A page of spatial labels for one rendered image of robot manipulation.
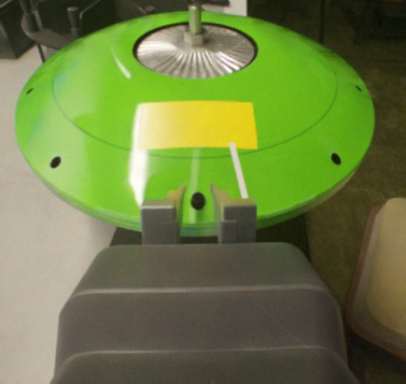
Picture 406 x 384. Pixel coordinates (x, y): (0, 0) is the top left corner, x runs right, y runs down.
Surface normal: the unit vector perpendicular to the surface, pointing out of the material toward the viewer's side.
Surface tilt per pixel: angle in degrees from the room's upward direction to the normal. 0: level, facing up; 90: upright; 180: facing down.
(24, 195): 0
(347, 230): 0
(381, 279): 0
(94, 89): 14
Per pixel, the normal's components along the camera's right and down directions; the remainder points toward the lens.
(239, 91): 0.07, -0.55
